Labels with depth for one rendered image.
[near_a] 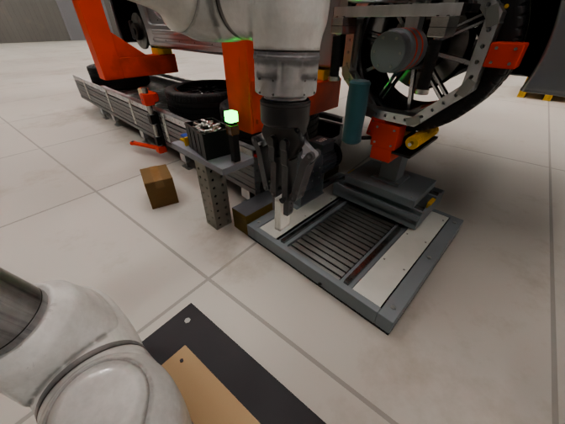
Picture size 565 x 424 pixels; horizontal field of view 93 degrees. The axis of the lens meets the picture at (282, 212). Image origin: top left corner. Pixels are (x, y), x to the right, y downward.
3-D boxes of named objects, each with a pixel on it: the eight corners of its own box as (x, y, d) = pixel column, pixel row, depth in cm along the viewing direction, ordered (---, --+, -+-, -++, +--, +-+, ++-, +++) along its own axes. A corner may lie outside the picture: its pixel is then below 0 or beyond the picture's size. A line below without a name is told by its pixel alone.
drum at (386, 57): (424, 70, 105) (436, 27, 97) (400, 76, 93) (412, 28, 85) (390, 66, 113) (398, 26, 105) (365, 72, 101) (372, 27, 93)
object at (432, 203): (439, 203, 154) (446, 188, 149) (414, 231, 133) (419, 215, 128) (362, 174, 183) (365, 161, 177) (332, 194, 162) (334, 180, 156)
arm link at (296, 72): (293, 53, 31) (291, 107, 34) (333, 51, 37) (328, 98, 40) (238, 50, 35) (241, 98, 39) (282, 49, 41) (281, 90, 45)
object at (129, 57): (178, 71, 269) (170, 30, 249) (124, 78, 238) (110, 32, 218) (171, 70, 278) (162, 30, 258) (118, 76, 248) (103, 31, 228)
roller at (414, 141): (438, 135, 131) (442, 124, 127) (414, 152, 113) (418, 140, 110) (426, 132, 134) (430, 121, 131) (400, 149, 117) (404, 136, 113)
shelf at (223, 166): (254, 163, 119) (254, 156, 118) (223, 176, 110) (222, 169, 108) (202, 139, 144) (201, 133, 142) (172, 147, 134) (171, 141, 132)
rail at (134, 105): (266, 182, 156) (265, 146, 143) (254, 188, 150) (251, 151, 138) (114, 106, 296) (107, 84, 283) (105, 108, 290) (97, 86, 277)
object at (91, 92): (181, 108, 351) (174, 76, 328) (111, 123, 301) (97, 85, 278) (148, 96, 407) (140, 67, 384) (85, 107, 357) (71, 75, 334)
